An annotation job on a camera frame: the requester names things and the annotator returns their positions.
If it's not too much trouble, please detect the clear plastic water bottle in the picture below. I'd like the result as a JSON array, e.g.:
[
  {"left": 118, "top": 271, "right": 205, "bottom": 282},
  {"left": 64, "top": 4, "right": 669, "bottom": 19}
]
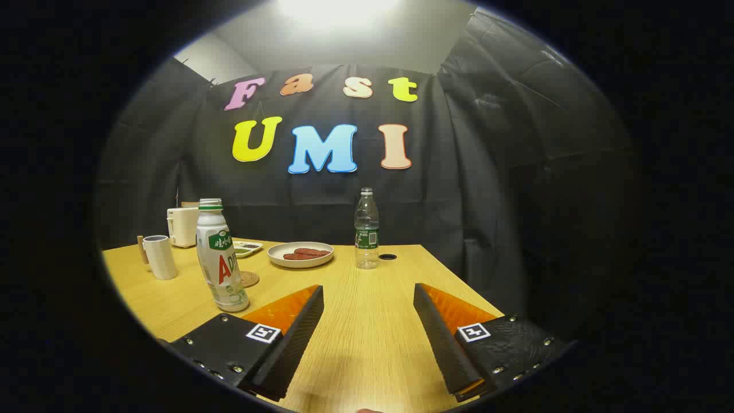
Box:
[{"left": 354, "top": 187, "right": 380, "bottom": 270}]

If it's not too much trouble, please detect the white juice bottle green label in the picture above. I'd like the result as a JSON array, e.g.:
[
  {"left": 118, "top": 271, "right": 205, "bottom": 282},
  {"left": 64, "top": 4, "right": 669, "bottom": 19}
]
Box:
[{"left": 196, "top": 198, "right": 250, "bottom": 313}]

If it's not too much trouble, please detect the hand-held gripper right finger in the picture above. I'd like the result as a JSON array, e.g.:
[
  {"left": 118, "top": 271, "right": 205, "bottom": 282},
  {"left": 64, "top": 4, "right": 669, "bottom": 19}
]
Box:
[{"left": 413, "top": 283, "right": 568, "bottom": 402}]

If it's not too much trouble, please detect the cream toaster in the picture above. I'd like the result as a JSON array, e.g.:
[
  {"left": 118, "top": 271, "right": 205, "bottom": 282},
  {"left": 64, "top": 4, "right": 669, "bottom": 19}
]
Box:
[{"left": 167, "top": 206, "right": 200, "bottom": 248}]

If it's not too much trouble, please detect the black backdrop cloth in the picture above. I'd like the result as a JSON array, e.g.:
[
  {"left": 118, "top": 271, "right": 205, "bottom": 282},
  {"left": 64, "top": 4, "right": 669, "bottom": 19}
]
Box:
[{"left": 95, "top": 9, "right": 631, "bottom": 339}]

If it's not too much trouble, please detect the white round plate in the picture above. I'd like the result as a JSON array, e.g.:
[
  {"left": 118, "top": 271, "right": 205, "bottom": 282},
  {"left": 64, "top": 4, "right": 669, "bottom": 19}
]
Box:
[{"left": 267, "top": 241, "right": 334, "bottom": 269}]

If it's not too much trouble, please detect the white cup with wooden handle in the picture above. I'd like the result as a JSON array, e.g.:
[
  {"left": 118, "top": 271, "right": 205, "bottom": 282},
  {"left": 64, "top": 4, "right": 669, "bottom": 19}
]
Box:
[{"left": 136, "top": 235, "right": 178, "bottom": 280}]

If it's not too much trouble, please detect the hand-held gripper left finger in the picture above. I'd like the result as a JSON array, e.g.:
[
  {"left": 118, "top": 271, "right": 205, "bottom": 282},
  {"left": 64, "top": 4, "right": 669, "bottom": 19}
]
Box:
[{"left": 170, "top": 285, "right": 325, "bottom": 402}]

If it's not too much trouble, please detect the wooden table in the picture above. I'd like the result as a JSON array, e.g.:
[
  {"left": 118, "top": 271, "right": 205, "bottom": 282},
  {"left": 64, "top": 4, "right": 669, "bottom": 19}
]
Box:
[{"left": 102, "top": 238, "right": 505, "bottom": 413}]

